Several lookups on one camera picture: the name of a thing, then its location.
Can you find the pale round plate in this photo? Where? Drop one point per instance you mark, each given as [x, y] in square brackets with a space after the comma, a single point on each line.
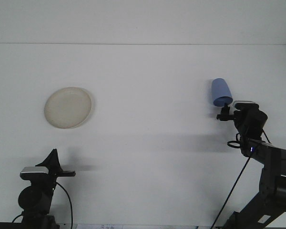
[68, 107]

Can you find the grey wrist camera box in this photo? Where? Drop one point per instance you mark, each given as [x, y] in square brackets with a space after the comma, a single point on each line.
[244, 103]
[34, 170]

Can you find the white paper sheet with writing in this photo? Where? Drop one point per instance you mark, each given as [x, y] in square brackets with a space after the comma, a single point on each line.
[97, 226]

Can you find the pale blue cup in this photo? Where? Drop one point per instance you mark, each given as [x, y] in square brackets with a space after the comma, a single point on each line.
[219, 89]

